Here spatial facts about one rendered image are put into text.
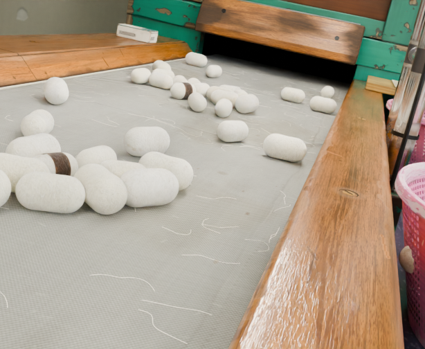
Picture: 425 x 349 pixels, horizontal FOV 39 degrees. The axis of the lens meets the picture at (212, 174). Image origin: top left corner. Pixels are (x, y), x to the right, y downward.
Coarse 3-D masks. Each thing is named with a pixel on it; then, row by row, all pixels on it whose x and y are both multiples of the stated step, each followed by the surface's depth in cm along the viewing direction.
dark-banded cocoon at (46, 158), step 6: (36, 156) 34; (42, 156) 34; (48, 156) 34; (72, 156) 35; (48, 162) 34; (72, 162) 35; (48, 168) 33; (54, 168) 34; (72, 168) 35; (72, 174) 35
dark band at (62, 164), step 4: (56, 152) 35; (60, 152) 35; (52, 156) 34; (56, 156) 34; (60, 156) 34; (64, 156) 35; (56, 160) 34; (60, 160) 34; (64, 160) 34; (68, 160) 35; (56, 164) 34; (60, 164) 34; (64, 164) 34; (68, 164) 34; (56, 168) 34; (60, 168) 34; (64, 168) 34; (68, 168) 34; (56, 172) 34; (60, 172) 34; (64, 172) 34; (68, 172) 34
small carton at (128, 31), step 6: (120, 24) 100; (126, 24) 102; (120, 30) 100; (126, 30) 100; (132, 30) 99; (138, 30) 99; (144, 30) 99; (150, 30) 99; (156, 30) 102; (120, 36) 100; (126, 36) 100; (132, 36) 100; (138, 36) 99; (144, 36) 99; (150, 36) 99; (156, 36) 102; (150, 42) 100
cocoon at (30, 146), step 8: (24, 136) 35; (32, 136) 36; (40, 136) 36; (48, 136) 36; (16, 144) 34; (24, 144) 34; (32, 144) 35; (40, 144) 35; (48, 144) 36; (56, 144) 36; (8, 152) 34; (16, 152) 34; (24, 152) 34; (32, 152) 34; (40, 152) 35; (48, 152) 36
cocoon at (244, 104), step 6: (240, 96) 68; (246, 96) 68; (252, 96) 69; (240, 102) 67; (246, 102) 67; (252, 102) 68; (258, 102) 69; (240, 108) 68; (246, 108) 67; (252, 108) 68
